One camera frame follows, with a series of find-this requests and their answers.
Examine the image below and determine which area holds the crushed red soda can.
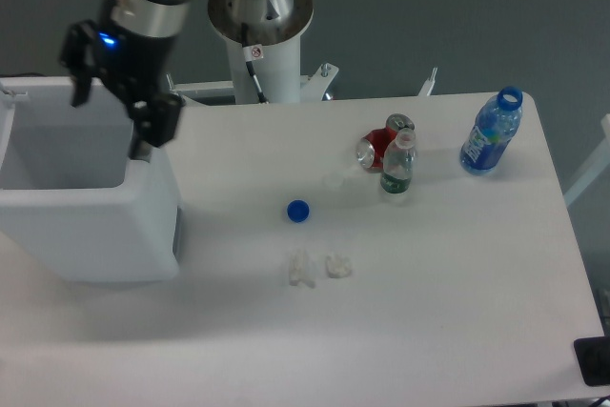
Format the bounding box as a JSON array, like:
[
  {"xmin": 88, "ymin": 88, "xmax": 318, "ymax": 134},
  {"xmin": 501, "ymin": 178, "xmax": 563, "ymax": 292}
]
[{"xmin": 356, "ymin": 113, "xmax": 415, "ymax": 173}]

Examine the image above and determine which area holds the clear green-label bottle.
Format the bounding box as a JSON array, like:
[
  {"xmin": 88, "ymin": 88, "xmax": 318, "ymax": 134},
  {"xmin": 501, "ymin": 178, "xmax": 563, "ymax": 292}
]
[{"xmin": 380, "ymin": 128, "xmax": 417, "ymax": 194}]

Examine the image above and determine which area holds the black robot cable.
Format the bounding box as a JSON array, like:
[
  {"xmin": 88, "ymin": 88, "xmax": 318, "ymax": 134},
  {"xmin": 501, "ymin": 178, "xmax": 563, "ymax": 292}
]
[{"xmin": 240, "ymin": 20, "xmax": 269, "ymax": 105}]

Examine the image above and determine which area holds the small crumpled paper ball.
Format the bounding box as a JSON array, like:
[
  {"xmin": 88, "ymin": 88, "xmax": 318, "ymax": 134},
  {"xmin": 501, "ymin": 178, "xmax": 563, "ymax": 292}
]
[{"xmin": 325, "ymin": 253, "xmax": 353, "ymax": 279}]

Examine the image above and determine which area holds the black device at edge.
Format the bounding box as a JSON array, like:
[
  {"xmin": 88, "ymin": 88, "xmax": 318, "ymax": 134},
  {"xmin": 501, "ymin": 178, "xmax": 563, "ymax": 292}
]
[{"xmin": 573, "ymin": 336, "xmax": 609, "ymax": 387}]

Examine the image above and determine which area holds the white bottle cap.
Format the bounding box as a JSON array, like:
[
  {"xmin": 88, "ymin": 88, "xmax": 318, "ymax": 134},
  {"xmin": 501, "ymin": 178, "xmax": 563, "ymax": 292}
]
[{"xmin": 323, "ymin": 172, "xmax": 345, "ymax": 189}]

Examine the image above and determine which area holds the long crumpled paper ball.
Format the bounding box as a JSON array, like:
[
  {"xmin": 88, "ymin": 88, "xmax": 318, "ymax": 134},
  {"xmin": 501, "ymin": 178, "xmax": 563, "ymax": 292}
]
[{"xmin": 288, "ymin": 249, "xmax": 316, "ymax": 289}]

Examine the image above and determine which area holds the white trash bin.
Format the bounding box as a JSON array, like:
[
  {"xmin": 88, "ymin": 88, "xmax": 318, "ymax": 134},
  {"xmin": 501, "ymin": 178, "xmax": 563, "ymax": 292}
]
[{"xmin": 1, "ymin": 76, "xmax": 182, "ymax": 283}]

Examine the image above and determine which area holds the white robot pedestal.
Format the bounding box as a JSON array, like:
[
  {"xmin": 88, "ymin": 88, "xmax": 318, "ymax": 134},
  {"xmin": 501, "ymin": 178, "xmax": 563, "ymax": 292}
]
[{"xmin": 225, "ymin": 37, "xmax": 301, "ymax": 105}]

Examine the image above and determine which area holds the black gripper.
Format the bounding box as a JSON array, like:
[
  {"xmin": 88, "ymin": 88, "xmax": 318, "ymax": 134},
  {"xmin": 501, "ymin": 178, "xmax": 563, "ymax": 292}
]
[{"xmin": 58, "ymin": 0, "xmax": 183, "ymax": 162}]

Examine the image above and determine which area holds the blue plastic bottle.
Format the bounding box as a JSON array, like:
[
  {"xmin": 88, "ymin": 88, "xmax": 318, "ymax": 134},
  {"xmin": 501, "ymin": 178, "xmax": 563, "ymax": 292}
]
[{"xmin": 459, "ymin": 86, "xmax": 523, "ymax": 175}]

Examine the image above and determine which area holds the blue bottle cap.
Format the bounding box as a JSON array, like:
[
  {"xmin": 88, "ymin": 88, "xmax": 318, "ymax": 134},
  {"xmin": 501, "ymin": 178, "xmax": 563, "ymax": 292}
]
[{"xmin": 286, "ymin": 199, "xmax": 310, "ymax": 223}]

